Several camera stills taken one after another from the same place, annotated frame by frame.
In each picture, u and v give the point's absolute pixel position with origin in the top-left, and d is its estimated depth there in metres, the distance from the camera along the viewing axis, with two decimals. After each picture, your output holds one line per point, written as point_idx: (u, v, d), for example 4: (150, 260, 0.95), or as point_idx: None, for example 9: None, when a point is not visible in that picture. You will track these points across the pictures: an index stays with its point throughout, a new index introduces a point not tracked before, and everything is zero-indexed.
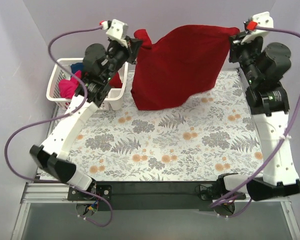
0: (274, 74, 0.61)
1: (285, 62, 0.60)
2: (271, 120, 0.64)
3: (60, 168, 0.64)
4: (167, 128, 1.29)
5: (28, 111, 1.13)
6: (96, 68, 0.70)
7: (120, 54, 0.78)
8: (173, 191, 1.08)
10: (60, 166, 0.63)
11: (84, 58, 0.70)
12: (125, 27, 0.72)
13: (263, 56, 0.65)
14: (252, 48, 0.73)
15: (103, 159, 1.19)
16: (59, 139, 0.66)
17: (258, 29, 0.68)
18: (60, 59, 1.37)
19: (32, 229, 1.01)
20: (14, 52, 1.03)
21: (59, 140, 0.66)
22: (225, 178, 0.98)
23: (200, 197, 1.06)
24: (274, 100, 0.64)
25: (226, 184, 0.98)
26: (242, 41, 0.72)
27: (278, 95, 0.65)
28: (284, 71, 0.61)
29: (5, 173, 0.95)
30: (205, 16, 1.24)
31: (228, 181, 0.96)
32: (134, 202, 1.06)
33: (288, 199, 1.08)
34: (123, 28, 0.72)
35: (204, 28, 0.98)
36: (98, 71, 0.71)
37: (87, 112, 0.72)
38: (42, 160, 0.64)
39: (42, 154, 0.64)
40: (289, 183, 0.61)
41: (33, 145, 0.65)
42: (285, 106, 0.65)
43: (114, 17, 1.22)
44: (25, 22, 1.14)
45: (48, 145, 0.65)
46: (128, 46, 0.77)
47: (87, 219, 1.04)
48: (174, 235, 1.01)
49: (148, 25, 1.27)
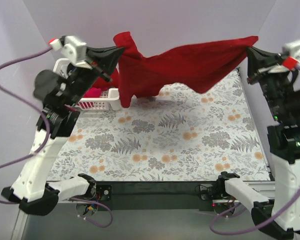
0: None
1: None
2: (294, 170, 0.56)
3: (34, 208, 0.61)
4: (167, 128, 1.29)
5: (28, 111, 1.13)
6: (51, 101, 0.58)
7: (93, 75, 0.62)
8: (173, 190, 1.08)
10: (34, 207, 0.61)
11: (35, 93, 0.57)
12: (80, 50, 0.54)
13: (297, 98, 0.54)
14: (282, 78, 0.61)
15: (103, 159, 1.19)
16: (26, 182, 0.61)
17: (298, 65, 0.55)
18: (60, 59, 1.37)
19: (33, 229, 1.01)
20: (14, 52, 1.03)
21: (27, 183, 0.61)
22: (226, 183, 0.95)
23: (200, 197, 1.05)
24: None
25: (226, 187, 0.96)
26: (270, 70, 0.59)
27: None
28: None
29: (5, 174, 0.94)
30: (205, 16, 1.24)
31: (229, 184, 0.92)
32: (134, 202, 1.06)
33: None
34: (76, 51, 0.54)
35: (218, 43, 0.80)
36: (56, 102, 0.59)
37: (54, 146, 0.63)
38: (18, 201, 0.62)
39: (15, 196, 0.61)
40: None
41: (4, 187, 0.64)
42: None
43: (114, 17, 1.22)
44: (25, 22, 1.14)
45: (18, 188, 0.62)
46: (94, 67, 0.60)
47: (88, 219, 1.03)
48: (174, 235, 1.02)
49: (148, 25, 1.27)
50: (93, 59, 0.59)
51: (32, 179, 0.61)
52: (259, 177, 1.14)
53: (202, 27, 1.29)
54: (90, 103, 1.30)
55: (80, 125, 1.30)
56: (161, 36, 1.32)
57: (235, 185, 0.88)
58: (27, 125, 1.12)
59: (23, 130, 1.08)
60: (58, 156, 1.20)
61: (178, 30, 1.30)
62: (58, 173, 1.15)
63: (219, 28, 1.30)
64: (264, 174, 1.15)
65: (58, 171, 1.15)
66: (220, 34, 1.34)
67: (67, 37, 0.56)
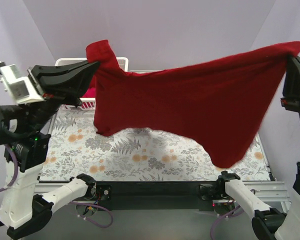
0: None
1: None
2: None
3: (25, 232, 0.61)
4: None
5: None
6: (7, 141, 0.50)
7: (59, 100, 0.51)
8: (172, 191, 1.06)
10: (23, 232, 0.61)
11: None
12: (16, 85, 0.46)
13: None
14: None
15: (103, 159, 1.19)
16: (9, 211, 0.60)
17: None
18: (60, 59, 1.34)
19: None
20: (14, 52, 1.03)
21: (9, 212, 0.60)
22: (226, 184, 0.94)
23: (200, 197, 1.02)
24: None
25: (226, 188, 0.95)
26: None
27: None
28: None
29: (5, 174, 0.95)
30: (205, 15, 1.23)
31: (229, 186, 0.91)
32: (133, 202, 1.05)
33: (289, 199, 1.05)
34: (11, 86, 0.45)
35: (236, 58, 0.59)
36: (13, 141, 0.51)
37: (28, 177, 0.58)
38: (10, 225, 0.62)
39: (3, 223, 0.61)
40: None
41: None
42: None
43: (114, 16, 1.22)
44: (25, 21, 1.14)
45: (4, 216, 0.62)
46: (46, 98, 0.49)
47: (87, 219, 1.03)
48: (174, 235, 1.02)
49: (148, 24, 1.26)
50: (45, 90, 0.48)
51: (13, 210, 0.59)
52: (259, 177, 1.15)
53: (202, 26, 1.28)
54: (90, 103, 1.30)
55: (80, 125, 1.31)
56: (161, 35, 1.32)
57: (236, 189, 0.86)
58: None
59: None
60: (58, 156, 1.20)
61: (178, 29, 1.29)
62: (58, 173, 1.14)
63: (220, 28, 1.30)
64: (263, 174, 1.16)
65: (58, 171, 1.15)
66: (221, 33, 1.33)
67: (2, 69, 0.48)
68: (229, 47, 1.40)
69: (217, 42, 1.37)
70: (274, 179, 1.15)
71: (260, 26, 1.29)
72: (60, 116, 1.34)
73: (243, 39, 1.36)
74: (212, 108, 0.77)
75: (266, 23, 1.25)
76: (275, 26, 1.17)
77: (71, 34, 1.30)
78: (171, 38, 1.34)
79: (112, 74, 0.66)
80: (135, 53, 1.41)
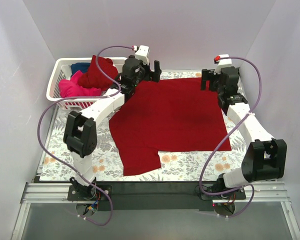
0: (230, 83, 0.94)
1: (234, 76, 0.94)
2: (235, 108, 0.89)
3: (88, 135, 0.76)
4: (168, 124, 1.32)
5: (27, 111, 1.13)
6: (129, 72, 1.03)
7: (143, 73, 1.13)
8: (174, 191, 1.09)
10: (91, 132, 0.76)
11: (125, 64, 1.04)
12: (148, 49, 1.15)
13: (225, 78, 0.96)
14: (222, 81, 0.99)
15: (103, 159, 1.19)
16: (96, 110, 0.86)
17: (222, 62, 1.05)
18: (60, 59, 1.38)
19: (32, 229, 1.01)
20: (15, 53, 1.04)
21: (95, 111, 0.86)
22: (224, 178, 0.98)
23: (200, 197, 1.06)
24: (235, 99, 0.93)
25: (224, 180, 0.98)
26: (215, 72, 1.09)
27: (238, 97, 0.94)
28: (236, 81, 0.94)
29: (7, 172, 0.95)
30: (205, 15, 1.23)
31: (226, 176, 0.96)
32: (134, 202, 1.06)
33: (288, 199, 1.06)
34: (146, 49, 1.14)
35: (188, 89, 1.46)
36: (129, 75, 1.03)
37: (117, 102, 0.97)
38: (77, 122, 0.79)
39: (77, 118, 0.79)
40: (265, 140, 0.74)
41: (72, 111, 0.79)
42: (244, 100, 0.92)
43: (113, 17, 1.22)
44: (25, 22, 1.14)
45: (85, 113, 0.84)
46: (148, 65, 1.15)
47: (87, 219, 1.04)
48: (174, 235, 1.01)
49: (147, 24, 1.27)
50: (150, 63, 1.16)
51: (100, 109, 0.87)
52: None
53: (202, 27, 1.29)
54: (90, 103, 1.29)
55: None
56: (160, 36, 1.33)
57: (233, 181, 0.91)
58: (27, 125, 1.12)
59: (23, 130, 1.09)
60: (58, 156, 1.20)
61: (177, 30, 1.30)
62: (58, 173, 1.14)
63: (219, 28, 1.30)
64: None
65: (58, 172, 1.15)
66: (220, 34, 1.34)
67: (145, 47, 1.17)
68: (228, 48, 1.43)
69: (216, 43, 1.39)
70: (274, 179, 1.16)
71: (259, 27, 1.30)
72: (60, 116, 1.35)
73: (242, 40, 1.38)
74: (189, 115, 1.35)
75: (265, 25, 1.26)
76: (274, 28, 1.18)
77: (72, 35, 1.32)
78: (171, 39, 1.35)
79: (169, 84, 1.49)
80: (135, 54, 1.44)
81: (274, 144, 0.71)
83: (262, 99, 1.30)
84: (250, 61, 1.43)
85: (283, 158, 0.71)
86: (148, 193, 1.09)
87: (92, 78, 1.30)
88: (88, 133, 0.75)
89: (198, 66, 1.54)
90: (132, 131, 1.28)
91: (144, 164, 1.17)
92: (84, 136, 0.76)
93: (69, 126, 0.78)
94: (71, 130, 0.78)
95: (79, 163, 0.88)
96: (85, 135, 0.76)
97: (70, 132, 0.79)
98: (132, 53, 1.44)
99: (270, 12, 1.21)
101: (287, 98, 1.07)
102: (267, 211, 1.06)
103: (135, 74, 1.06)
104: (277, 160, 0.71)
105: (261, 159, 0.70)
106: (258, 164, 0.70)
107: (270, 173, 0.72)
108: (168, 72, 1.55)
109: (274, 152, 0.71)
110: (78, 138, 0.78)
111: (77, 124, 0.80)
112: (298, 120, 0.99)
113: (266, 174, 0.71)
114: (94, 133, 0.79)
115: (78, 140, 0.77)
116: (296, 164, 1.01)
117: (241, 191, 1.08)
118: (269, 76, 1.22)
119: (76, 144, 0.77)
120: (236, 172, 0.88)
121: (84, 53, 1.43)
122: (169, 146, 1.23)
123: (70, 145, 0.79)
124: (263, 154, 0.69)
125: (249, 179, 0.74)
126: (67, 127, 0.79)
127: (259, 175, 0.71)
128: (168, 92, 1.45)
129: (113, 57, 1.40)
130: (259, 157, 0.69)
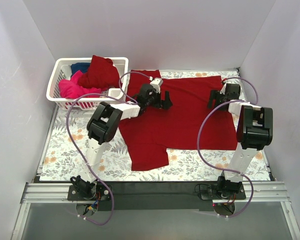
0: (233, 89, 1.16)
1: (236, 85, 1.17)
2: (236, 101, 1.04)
3: (114, 123, 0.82)
4: (172, 123, 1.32)
5: (28, 111, 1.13)
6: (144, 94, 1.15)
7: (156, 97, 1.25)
8: (174, 191, 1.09)
10: (116, 121, 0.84)
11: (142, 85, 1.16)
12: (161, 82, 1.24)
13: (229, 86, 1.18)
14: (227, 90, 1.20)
15: (103, 159, 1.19)
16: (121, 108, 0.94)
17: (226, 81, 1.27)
18: (60, 59, 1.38)
19: (32, 229, 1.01)
20: (15, 53, 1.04)
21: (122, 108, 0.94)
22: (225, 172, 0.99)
23: (200, 197, 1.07)
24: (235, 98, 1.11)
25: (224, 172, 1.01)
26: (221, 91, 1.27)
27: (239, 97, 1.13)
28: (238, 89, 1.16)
29: (7, 172, 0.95)
30: (205, 16, 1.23)
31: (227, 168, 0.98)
32: (134, 202, 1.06)
33: (288, 199, 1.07)
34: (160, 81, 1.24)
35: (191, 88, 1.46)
36: (144, 96, 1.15)
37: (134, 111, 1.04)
38: (104, 111, 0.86)
39: (105, 108, 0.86)
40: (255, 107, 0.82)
41: (103, 101, 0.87)
42: None
43: (113, 17, 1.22)
44: (26, 22, 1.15)
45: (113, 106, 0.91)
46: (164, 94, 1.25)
47: (87, 219, 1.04)
48: (174, 235, 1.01)
49: (147, 25, 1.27)
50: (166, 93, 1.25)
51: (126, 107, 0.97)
52: (259, 177, 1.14)
53: (202, 27, 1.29)
54: (90, 103, 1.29)
55: (81, 125, 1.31)
56: (160, 36, 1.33)
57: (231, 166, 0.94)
58: (27, 125, 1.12)
59: (23, 130, 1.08)
60: (58, 156, 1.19)
61: (177, 30, 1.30)
62: (58, 173, 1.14)
63: (219, 29, 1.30)
64: (264, 174, 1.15)
65: (58, 171, 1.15)
66: (220, 34, 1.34)
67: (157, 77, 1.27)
68: (228, 48, 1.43)
69: (216, 43, 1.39)
70: (274, 179, 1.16)
71: (259, 27, 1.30)
72: (60, 116, 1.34)
73: (242, 40, 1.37)
74: (193, 113, 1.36)
75: (265, 25, 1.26)
76: (274, 28, 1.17)
77: (72, 35, 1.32)
78: (171, 39, 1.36)
79: (174, 82, 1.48)
80: (135, 54, 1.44)
81: (262, 111, 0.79)
83: (262, 99, 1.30)
84: (250, 61, 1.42)
85: (271, 121, 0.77)
86: (148, 193, 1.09)
87: (92, 78, 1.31)
88: (117, 119, 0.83)
89: (198, 66, 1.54)
90: (142, 129, 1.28)
91: (150, 162, 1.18)
92: (110, 122, 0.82)
93: (98, 112, 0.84)
94: (98, 117, 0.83)
95: (93, 153, 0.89)
96: (113, 120, 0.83)
97: (96, 117, 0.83)
98: (132, 53, 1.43)
99: (271, 11, 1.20)
101: (288, 97, 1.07)
102: (267, 211, 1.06)
103: (148, 96, 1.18)
104: (265, 121, 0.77)
105: (250, 118, 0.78)
106: (248, 122, 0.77)
107: (262, 134, 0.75)
108: (168, 72, 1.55)
109: (262, 117, 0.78)
110: (101, 126, 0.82)
111: (103, 114, 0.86)
112: (298, 120, 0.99)
113: (255, 134, 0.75)
114: (118, 123, 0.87)
115: (102, 127, 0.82)
116: (295, 164, 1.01)
117: (241, 191, 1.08)
118: (269, 76, 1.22)
119: (99, 130, 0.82)
120: (235, 157, 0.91)
121: (84, 53, 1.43)
122: (177, 144, 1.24)
123: (92, 131, 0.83)
124: (251, 115, 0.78)
125: (241, 140, 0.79)
126: (96, 113, 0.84)
127: (250, 134, 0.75)
128: (173, 90, 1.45)
129: (113, 57, 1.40)
130: (248, 115, 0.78)
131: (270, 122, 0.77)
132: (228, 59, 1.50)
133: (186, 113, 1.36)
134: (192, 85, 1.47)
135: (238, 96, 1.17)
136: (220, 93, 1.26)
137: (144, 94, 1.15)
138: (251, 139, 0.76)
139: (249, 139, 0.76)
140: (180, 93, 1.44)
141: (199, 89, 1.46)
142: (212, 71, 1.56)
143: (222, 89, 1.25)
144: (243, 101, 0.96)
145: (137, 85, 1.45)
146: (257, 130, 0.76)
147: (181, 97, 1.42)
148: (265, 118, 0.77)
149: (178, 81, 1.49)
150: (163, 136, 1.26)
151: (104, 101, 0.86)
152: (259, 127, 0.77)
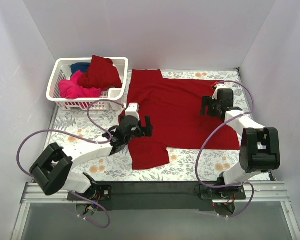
0: (226, 96, 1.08)
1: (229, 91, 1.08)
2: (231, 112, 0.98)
3: (57, 175, 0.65)
4: (173, 122, 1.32)
5: (27, 111, 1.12)
6: (124, 129, 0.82)
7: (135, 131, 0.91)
8: (174, 191, 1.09)
10: (62, 173, 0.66)
11: (125, 117, 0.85)
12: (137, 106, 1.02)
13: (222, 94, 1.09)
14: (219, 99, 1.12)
15: (103, 159, 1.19)
16: (78, 151, 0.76)
17: (220, 85, 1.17)
18: (60, 59, 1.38)
19: (32, 229, 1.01)
20: (15, 53, 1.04)
21: (77, 151, 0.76)
22: (224, 176, 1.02)
23: (200, 197, 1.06)
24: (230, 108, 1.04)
25: (224, 177, 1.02)
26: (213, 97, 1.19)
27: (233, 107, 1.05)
28: (231, 95, 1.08)
29: (7, 172, 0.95)
30: (205, 16, 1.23)
31: (227, 174, 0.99)
32: (134, 202, 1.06)
33: (289, 199, 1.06)
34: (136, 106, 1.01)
35: (192, 88, 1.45)
36: (124, 132, 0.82)
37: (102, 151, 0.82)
38: (54, 155, 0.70)
39: (56, 151, 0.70)
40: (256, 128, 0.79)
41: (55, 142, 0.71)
42: (239, 108, 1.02)
43: (113, 17, 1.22)
44: (26, 22, 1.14)
45: (68, 149, 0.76)
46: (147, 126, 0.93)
47: (87, 219, 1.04)
48: (174, 235, 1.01)
49: (147, 25, 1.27)
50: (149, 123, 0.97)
51: (83, 151, 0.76)
52: (259, 178, 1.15)
53: (202, 27, 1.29)
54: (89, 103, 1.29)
55: (80, 125, 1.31)
56: (160, 36, 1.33)
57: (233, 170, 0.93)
58: (27, 125, 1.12)
59: (23, 130, 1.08)
60: None
61: (177, 30, 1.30)
62: None
63: (219, 29, 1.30)
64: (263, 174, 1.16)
65: None
66: (220, 34, 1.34)
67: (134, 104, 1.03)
68: (228, 48, 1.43)
69: (216, 43, 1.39)
70: (274, 179, 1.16)
71: (259, 28, 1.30)
72: (60, 116, 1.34)
73: (243, 40, 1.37)
74: (194, 114, 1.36)
75: (265, 25, 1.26)
76: (274, 28, 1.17)
77: (72, 35, 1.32)
78: (170, 40, 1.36)
79: (176, 82, 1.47)
80: (135, 54, 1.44)
81: (266, 132, 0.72)
83: (262, 99, 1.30)
84: (250, 61, 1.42)
85: (277, 143, 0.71)
86: (148, 193, 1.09)
87: (92, 77, 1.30)
88: (61, 172, 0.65)
89: (198, 66, 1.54)
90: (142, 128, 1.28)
91: (150, 160, 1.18)
92: (53, 175, 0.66)
93: (44, 157, 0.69)
94: (43, 163, 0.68)
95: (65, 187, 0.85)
96: (56, 171, 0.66)
97: (40, 164, 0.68)
98: (132, 54, 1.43)
99: (271, 11, 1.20)
101: (288, 98, 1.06)
102: (267, 211, 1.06)
103: (131, 132, 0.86)
104: (271, 145, 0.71)
105: (255, 143, 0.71)
106: (254, 149, 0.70)
107: (268, 160, 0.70)
108: (168, 72, 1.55)
109: (267, 139, 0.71)
110: (44, 176, 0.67)
111: (52, 158, 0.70)
112: (298, 120, 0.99)
113: (262, 162, 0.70)
114: (68, 174, 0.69)
115: (44, 178, 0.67)
116: (296, 164, 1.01)
117: (241, 191, 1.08)
118: (270, 76, 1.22)
119: (41, 181, 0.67)
120: (235, 164, 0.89)
121: (84, 53, 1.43)
122: (177, 143, 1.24)
123: (35, 179, 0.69)
124: (255, 138, 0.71)
125: (247, 168, 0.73)
126: (41, 158, 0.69)
127: (256, 162, 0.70)
128: (175, 90, 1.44)
129: (113, 57, 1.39)
130: (253, 141, 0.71)
131: (277, 146, 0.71)
132: (229, 59, 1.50)
133: (187, 113, 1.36)
134: (193, 85, 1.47)
135: (232, 102, 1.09)
136: (212, 99, 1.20)
137: (125, 130, 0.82)
138: (258, 167, 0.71)
139: (254, 166, 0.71)
140: (181, 93, 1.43)
141: (200, 89, 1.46)
142: (212, 71, 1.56)
143: (214, 94, 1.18)
144: (242, 116, 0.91)
145: (138, 84, 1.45)
146: (265, 159, 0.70)
147: (182, 97, 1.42)
148: (270, 144, 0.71)
149: (178, 81, 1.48)
150: (163, 135, 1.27)
151: (53, 143, 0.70)
152: (265, 152, 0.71)
